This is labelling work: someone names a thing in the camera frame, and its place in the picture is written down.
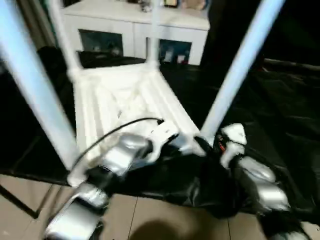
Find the white plastic table top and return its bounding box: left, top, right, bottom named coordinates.
left=66, top=62, right=207, bottom=187

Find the white plastic table leg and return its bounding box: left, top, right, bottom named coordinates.
left=0, top=0, right=80, bottom=168
left=199, top=0, right=286, bottom=146
left=146, top=0, right=163, bottom=68
left=47, top=0, right=83, bottom=76

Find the black work mat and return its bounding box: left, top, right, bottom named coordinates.
left=0, top=45, right=320, bottom=221

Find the white glass-door cabinet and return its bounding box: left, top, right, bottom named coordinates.
left=62, top=0, right=211, bottom=66

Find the pink soft toy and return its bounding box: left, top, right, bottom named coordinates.
left=182, top=0, right=208, bottom=11

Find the clear glass ornament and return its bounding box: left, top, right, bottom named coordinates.
left=137, top=0, right=156, bottom=13

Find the black work table leg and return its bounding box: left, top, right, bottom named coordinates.
left=0, top=184, right=41, bottom=220

